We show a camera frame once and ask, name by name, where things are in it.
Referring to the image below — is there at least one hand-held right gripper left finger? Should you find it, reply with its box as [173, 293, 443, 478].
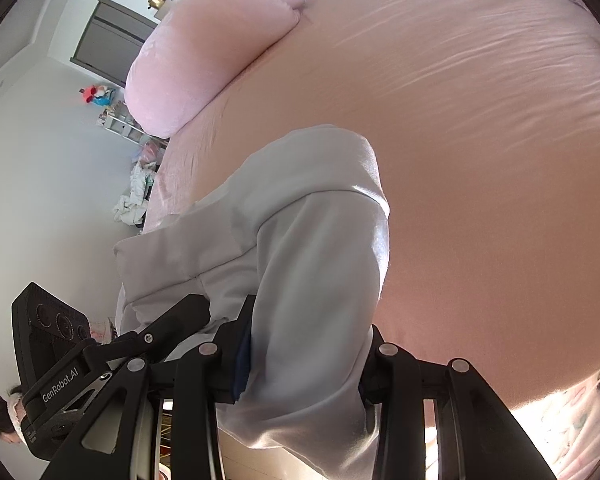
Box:
[40, 294, 258, 480]

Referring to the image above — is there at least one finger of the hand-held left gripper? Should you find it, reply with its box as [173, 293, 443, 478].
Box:
[82, 294, 212, 366]

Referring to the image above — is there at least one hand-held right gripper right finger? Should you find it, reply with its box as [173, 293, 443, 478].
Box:
[357, 324, 558, 480]

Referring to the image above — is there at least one white shirt with navy trim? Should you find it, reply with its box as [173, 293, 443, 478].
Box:
[112, 124, 392, 480]

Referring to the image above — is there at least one pile of white clothes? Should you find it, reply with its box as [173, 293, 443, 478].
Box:
[112, 142, 163, 233]

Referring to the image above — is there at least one small white shelf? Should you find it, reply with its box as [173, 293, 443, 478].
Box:
[100, 102, 148, 146]

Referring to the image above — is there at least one printed fleece blanket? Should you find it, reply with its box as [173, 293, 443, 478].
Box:
[510, 360, 600, 480]

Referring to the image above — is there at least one pink bed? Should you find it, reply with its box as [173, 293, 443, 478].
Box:
[140, 0, 600, 411]

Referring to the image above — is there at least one red and blue plush toy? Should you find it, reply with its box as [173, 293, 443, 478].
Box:
[80, 84, 117, 108]

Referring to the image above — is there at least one long pink pillow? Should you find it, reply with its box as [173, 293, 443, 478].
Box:
[125, 0, 308, 140]

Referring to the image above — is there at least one grey cabinet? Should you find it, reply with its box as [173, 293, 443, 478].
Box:
[70, 0, 160, 86]

